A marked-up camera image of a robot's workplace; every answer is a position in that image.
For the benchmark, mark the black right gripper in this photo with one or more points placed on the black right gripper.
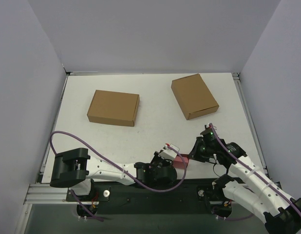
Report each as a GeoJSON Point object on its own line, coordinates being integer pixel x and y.
{"type": "Point", "coordinates": [195, 151]}

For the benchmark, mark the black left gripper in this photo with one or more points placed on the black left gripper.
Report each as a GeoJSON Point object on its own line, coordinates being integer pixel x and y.
{"type": "Point", "coordinates": [168, 164]}

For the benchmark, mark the pink paper box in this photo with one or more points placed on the pink paper box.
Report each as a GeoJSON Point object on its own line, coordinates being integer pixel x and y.
{"type": "Point", "coordinates": [179, 163]}

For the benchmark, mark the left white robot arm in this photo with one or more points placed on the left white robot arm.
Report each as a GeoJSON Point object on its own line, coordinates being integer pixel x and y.
{"type": "Point", "coordinates": [76, 169]}

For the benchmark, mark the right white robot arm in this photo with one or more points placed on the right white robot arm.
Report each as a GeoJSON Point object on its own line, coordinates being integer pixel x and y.
{"type": "Point", "coordinates": [278, 211]}

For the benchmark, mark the right brown cardboard box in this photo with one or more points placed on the right brown cardboard box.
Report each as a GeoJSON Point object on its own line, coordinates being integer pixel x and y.
{"type": "Point", "coordinates": [194, 97]}

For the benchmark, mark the brown cardboard box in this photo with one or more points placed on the brown cardboard box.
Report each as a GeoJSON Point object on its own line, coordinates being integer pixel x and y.
{"type": "Point", "coordinates": [194, 97]}
{"type": "Point", "coordinates": [113, 108]}

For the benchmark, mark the left brown cardboard box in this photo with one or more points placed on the left brown cardboard box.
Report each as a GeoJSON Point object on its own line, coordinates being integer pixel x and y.
{"type": "Point", "coordinates": [113, 108]}

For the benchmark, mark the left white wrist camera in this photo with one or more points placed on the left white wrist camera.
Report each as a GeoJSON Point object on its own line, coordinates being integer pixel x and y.
{"type": "Point", "coordinates": [169, 151]}

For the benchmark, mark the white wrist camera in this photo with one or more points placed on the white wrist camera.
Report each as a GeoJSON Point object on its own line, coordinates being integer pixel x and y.
{"type": "Point", "coordinates": [169, 151]}
{"type": "Point", "coordinates": [209, 124]}

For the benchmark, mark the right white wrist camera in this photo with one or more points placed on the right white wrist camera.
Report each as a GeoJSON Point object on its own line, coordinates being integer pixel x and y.
{"type": "Point", "coordinates": [209, 124]}

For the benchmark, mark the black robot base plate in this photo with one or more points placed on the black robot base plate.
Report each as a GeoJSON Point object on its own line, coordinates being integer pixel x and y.
{"type": "Point", "coordinates": [193, 196]}

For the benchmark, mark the aluminium table frame rail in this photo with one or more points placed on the aluminium table frame rail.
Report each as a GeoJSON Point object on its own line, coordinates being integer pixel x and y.
{"type": "Point", "coordinates": [236, 78]}

